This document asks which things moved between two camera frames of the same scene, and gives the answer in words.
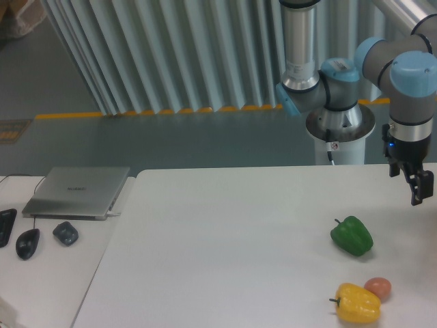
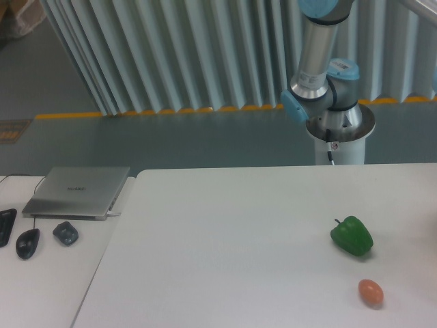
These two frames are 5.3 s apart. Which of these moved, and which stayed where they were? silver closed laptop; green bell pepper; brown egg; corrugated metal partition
Moved: brown egg
Stayed: silver closed laptop; corrugated metal partition; green bell pepper
